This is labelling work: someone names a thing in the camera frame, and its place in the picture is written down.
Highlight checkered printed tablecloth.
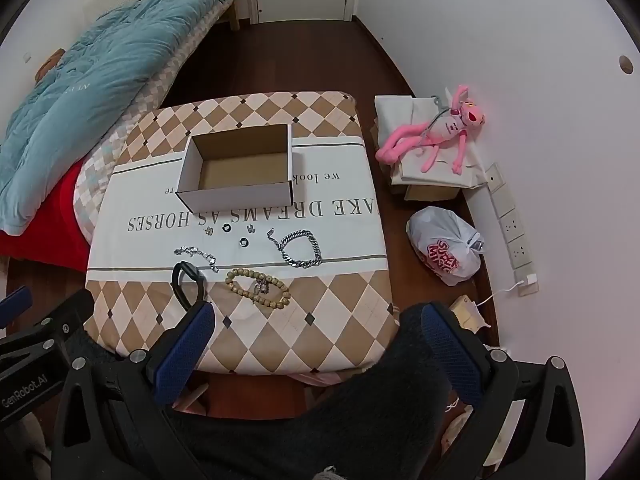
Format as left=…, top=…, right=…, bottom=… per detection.
left=84, top=91, right=401, bottom=376

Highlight white cloth bag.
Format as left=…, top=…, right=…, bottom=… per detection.
left=375, top=94, right=489, bottom=192

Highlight black car key fob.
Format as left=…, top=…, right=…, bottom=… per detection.
left=171, top=261, right=206, bottom=311

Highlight person's dark trousers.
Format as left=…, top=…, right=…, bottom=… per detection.
left=65, top=304, right=476, bottom=480

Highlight wooden bead bracelet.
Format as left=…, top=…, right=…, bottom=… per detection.
left=225, top=269, right=292, bottom=311

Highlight white plastic bag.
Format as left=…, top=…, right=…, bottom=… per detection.
left=406, top=206, right=484, bottom=287

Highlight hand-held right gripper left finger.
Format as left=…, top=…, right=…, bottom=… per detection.
left=51, top=300, right=217, bottom=480

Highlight brown headboard corner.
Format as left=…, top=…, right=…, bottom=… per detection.
left=35, top=49, right=66, bottom=81

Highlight silver charm bracelet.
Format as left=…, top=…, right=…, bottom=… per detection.
left=174, top=246, right=220, bottom=274

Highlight light blue duvet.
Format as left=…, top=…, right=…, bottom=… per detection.
left=0, top=0, right=246, bottom=237

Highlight pink plush toy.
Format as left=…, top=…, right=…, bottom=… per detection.
left=376, top=85, right=487, bottom=175

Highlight beige paper package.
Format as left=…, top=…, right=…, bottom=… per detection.
left=447, top=296, right=494, bottom=332

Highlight silver chain bracelet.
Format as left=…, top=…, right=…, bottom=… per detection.
left=266, top=229, right=324, bottom=270

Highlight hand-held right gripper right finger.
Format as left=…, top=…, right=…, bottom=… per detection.
left=421, top=301, right=586, bottom=480

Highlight red bed sheet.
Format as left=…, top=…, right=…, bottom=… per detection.
left=0, top=162, right=94, bottom=272

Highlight brown cardboard box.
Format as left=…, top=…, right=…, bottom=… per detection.
left=390, top=180, right=462, bottom=202

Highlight grey wire hanger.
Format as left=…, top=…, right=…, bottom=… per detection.
left=421, top=95, right=454, bottom=137

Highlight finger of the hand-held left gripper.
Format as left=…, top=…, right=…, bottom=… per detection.
left=0, top=289, right=96, bottom=361
left=0, top=287, right=34, bottom=332

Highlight white charger cable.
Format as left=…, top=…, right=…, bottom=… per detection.
left=472, top=280, right=526, bottom=312

